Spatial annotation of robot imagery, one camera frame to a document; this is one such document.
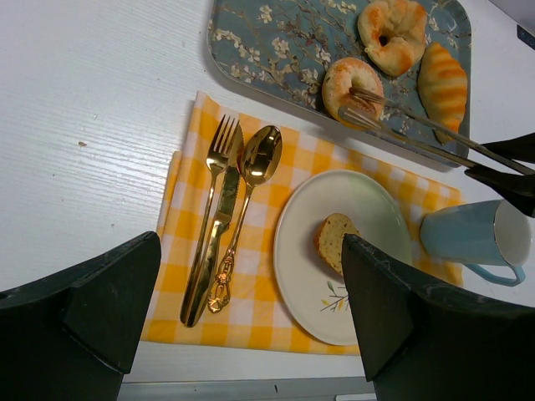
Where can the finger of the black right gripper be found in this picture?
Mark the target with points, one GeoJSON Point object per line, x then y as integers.
{"type": "Point", "coordinates": [521, 148]}
{"type": "Point", "coordinates": [518, 190]}

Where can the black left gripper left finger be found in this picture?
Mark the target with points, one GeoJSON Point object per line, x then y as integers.
{"type": "Point", "coordinates": [73, 335]}

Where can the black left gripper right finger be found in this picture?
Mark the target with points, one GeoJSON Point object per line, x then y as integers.
{"type": "Point", "coordinates": [421, 338]}

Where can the brown bread slice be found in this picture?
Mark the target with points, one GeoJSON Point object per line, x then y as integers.
{"type": "Point", "coordinates": [329, 238]}

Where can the sugared ring donut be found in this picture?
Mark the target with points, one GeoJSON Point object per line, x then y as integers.
{"type": "Point", "coordinates": [343, 75]}

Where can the twisted knot bread roll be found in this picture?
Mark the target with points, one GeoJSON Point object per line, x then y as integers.
{"type": "Point", "coordinates": [393, 34]}

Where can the light blue mug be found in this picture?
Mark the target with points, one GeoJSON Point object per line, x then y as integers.
{"type": "Point", "coordinates": [492, 238]}

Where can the striped orange croissant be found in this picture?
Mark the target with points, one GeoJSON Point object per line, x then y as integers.
{"type": "Point", "coordinates": [442, 86]}

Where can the blue right corner label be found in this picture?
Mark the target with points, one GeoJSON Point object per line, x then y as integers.
{"type": "Point", "coordinates": [525, 36]}

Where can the white ceramic plate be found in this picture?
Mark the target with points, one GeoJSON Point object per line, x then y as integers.
{"type": "Point", "coordinates": [313, 292]}

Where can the gold knife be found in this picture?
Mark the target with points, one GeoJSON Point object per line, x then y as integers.
{"type": "Point", "coordinates": [220, 224]}

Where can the yellow checkered cloth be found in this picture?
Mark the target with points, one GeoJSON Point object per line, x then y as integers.
{"type": "Point", "coordinates": [256, 317]}

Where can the gold fork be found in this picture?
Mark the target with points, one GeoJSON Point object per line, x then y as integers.
{"type": "Point", "coordinates": [216, 161]}

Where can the gold spoon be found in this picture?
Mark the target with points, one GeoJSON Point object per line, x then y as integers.
{"type": "Point", "coordinates": [257, 165]}

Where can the blue floral serving tray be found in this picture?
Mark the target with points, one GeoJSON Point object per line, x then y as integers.
{"type": "Point", "coordinates": [284, 48]}

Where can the aluminium table edge rail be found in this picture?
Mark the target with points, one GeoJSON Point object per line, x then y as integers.
{"type": "Point", "coordinates": [348, 388]}

